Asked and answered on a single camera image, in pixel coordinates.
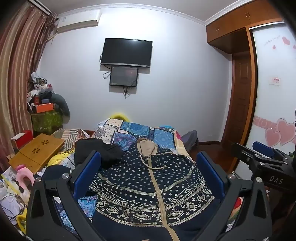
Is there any small black wall monitor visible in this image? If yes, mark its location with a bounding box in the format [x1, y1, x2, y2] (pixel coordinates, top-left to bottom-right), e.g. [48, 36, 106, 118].
[109, 66, 139, 87]

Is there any brown wooden door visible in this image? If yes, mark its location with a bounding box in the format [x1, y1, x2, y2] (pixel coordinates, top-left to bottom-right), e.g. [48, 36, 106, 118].
[221, 50, 258, 149]

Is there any black garment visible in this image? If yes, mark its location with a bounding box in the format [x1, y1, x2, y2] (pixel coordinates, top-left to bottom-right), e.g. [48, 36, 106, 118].
[74, 138, 124, 169]

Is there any striped brown curtain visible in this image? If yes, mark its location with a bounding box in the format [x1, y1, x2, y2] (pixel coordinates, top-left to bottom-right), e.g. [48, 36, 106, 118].
[0, 0, 58, 163]

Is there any white air conditioner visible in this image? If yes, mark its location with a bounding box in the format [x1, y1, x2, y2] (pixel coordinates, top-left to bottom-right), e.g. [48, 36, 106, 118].
[55, 9, 102, 33]

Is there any wooden folding lap table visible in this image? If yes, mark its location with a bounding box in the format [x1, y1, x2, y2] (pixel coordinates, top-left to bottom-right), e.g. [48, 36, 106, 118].
[8, 133, 65, 175]

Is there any navy patterned hooded jacket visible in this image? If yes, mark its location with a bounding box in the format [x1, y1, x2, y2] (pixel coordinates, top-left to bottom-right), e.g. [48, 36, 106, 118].
[88, 138, 223, 241]

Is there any pile of clothes and bags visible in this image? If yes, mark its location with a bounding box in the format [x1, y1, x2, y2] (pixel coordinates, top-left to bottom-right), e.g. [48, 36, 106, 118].
[31, 109, 64, 135]

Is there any grey purple backpack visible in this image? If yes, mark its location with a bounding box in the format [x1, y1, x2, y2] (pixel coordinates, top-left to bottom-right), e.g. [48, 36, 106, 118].
[180, 130, 199, 152]

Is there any pile of household clutter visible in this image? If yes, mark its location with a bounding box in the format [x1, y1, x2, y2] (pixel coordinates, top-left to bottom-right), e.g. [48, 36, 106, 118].
[26, 72, 56, 109]

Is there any pink plastic toy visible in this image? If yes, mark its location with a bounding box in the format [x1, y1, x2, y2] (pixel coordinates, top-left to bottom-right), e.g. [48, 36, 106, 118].
[15, 164, 36, 193]

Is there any heap of papers and cables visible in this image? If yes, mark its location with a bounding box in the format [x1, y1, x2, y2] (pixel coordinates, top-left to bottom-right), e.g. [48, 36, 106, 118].
[0, 167, 31, 234]

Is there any black wall television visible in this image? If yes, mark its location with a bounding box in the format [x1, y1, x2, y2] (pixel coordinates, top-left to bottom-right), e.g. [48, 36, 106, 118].
[100, 38, 153, 68]

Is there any striped beige cloth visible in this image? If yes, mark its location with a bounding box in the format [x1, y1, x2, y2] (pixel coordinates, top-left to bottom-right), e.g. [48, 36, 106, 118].
[52, 128, 93, 153]

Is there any wooden overhead wardrobe cabinet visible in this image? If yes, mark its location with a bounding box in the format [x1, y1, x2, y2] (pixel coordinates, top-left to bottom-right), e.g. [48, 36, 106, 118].
[205, 0, 287, 54]

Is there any red white box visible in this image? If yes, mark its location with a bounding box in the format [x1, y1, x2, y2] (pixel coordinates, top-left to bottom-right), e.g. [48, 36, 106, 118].
[10, 130, 34, 151]

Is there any blue patchwork quilt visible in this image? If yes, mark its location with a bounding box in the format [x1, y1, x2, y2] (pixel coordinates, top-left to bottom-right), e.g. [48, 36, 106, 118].
[55, 118, 197, 232]

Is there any orange box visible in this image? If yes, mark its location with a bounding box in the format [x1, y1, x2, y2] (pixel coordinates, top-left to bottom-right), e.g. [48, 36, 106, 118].
[31, 103, 55, 114]

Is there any yellow blanket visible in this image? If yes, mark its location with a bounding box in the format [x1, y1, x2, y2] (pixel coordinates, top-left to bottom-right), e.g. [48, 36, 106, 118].
[47, 152, 76, 168]

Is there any yellow headboard object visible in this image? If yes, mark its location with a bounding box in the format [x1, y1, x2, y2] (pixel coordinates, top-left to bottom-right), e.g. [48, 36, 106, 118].
[109, 112, 129, 121]

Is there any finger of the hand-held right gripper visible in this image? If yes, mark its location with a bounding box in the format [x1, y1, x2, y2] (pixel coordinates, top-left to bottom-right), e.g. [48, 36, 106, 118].
[252, 141, 288, 161]
[231, 142, 262, 168]

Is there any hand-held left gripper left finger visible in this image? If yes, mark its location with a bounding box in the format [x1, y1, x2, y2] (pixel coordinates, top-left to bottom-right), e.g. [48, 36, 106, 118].
[25, 151, 102, 241]

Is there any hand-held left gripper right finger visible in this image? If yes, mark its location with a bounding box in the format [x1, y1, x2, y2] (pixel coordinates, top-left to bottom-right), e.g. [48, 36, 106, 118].
[196, 151, 272, 241]

